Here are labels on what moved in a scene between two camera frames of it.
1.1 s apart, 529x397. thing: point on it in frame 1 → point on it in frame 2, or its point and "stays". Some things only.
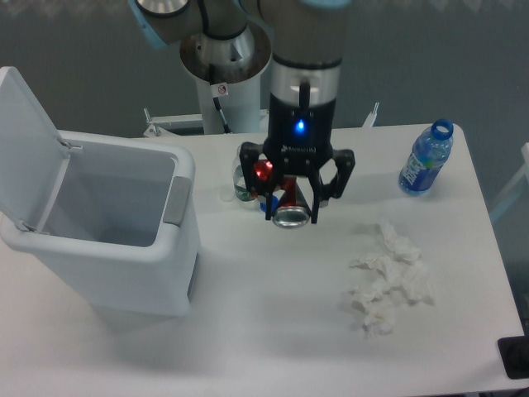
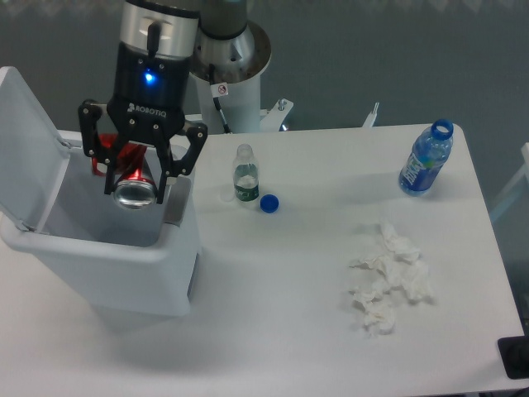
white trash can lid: x=34 y=158 stays
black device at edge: x=514 y=355 stays
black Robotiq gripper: x=299 y=142 → x=149 y=107
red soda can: x=294 y=211 → x=135 y=187
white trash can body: x=123 y=231 stays
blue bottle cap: x=274 y=204 stays
